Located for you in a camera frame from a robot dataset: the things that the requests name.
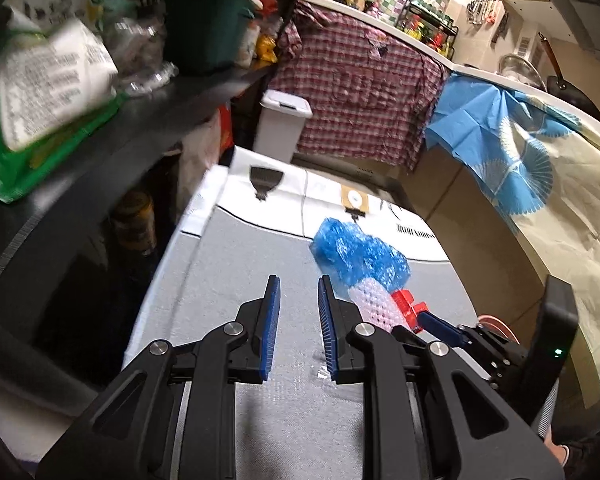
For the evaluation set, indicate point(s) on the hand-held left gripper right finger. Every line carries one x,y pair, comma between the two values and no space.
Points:
328,330

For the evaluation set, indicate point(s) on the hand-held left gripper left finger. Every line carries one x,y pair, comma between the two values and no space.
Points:
270,330

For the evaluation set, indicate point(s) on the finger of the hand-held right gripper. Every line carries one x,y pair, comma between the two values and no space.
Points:
440,327

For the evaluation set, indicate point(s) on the red plastic piece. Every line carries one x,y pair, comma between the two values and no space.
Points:
405,302

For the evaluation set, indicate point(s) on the bubble wrap sheet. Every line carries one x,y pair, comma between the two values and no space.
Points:
375,305

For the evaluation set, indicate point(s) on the pink plastic basin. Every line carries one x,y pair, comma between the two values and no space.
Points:
495,321

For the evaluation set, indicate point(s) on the blue plastic bag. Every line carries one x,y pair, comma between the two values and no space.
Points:
355,255

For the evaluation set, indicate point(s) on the white flat printed box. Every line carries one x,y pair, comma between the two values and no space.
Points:
290,185

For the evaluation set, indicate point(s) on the brown jar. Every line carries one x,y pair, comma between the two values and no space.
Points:
135,225

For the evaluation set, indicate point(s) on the blue fan-print cloth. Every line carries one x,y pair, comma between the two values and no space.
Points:
525,160

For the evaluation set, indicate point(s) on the white lidded bin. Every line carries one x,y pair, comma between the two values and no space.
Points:
280,130

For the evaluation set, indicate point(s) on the black metal shelf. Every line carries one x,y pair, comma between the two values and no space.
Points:
155,125

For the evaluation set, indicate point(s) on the black frying pan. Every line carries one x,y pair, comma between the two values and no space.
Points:
575,95

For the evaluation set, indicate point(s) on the red plaid shirt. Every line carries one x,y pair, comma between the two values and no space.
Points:
360,90

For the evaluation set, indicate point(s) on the white kitchen counter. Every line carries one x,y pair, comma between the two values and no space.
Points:
480,71

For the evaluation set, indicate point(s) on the metal pot lid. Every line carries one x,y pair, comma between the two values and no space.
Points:
520,70

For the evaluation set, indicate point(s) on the yellow snack packet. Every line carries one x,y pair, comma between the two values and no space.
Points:
265,49

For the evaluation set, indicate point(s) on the black spice rack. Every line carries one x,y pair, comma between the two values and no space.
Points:
427,30

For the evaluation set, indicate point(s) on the clear plastic bags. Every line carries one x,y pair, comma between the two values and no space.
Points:
140,55

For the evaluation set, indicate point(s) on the dark green plastic basket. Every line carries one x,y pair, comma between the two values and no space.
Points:
205,25

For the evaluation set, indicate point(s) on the hanging kitchen utensils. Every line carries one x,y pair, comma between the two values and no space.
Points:
487,12

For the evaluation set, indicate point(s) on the green white food packet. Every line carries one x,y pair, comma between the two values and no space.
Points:
45,90

